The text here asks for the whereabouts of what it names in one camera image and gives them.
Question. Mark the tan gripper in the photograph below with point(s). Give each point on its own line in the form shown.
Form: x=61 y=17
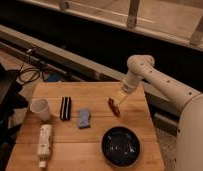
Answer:
x=120 y=96

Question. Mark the red pepper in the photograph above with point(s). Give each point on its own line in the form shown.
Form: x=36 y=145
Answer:
x=114 y=107

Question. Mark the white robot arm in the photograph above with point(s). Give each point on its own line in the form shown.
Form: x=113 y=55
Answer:
x=189 y=101

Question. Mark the white ceramic cup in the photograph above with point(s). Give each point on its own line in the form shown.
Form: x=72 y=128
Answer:
x=41 y=108

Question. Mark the blue sponge cloth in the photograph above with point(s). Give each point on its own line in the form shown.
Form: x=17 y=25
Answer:
x=83 y=118

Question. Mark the black round plate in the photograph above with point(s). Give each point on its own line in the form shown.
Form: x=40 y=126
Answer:
x=120 y=146

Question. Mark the black white striped block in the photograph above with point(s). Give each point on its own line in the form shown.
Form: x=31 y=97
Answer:
x=65 y=109

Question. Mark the white bottle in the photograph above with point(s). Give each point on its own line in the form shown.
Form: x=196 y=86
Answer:
x=44 y=144

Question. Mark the black chair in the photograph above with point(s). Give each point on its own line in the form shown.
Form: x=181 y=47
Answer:
x=10 y=99

